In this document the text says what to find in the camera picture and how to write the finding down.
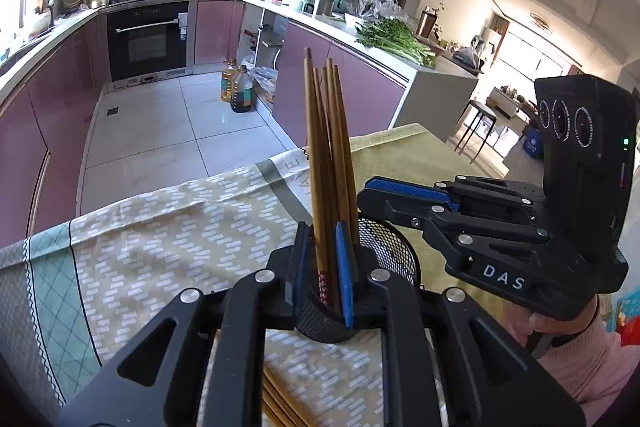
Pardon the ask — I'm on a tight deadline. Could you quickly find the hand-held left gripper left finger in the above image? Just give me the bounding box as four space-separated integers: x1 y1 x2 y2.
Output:
57 222 313 427

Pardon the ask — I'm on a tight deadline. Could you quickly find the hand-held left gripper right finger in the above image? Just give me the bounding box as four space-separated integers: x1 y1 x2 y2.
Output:
335 220 586 427

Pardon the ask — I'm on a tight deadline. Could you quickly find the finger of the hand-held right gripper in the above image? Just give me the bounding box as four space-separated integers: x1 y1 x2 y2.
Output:
364 175 547 212
357 189 551 274

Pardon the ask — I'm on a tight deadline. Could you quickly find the black mesh utensil holder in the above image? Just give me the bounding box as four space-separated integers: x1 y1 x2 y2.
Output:
294 217 424 344

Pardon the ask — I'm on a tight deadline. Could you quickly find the bunch of wooden chopsticks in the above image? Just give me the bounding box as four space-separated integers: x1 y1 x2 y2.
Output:
303 47 360 308

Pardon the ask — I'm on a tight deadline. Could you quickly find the person's right hand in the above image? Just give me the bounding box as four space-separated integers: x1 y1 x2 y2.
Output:
501 296 599 359

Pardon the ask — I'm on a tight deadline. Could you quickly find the round black stool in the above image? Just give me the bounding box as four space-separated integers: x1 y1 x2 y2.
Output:
454 99 497 164

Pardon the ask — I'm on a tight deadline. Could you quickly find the patterned green beige tablecloth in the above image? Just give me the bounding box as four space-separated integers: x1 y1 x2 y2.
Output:
0 122 507 427

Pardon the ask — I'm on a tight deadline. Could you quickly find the pink base cabinet run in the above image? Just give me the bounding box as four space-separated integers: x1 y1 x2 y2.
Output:
0 7 109 249
194 0 481 144

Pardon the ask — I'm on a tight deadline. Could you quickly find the dark plastic bag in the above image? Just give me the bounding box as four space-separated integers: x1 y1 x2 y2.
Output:
452 46 484 70

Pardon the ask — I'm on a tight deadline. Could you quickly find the bundle of leafy greens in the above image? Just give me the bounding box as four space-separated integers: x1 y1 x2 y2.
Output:
354 17 439 68

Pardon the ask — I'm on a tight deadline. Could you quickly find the white refrigerator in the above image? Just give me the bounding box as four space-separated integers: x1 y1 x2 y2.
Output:
482 26 504 58

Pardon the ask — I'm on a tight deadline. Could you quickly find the brown tumbler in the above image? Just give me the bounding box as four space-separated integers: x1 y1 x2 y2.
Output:
417 8 439 39

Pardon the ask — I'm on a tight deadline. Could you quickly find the clear plastic bag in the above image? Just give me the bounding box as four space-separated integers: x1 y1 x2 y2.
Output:
360 0 409 26

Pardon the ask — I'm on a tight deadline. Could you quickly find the dark cooking oil bottle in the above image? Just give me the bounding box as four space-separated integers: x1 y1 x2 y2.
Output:
229 65 256 114

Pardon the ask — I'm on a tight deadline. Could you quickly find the yellow cooking oil bottle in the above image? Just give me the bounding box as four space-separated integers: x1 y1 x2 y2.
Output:
219 59 241 103

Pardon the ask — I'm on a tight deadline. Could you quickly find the black integrated stove oven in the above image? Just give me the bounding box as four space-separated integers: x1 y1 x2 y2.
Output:
106 0 201 83

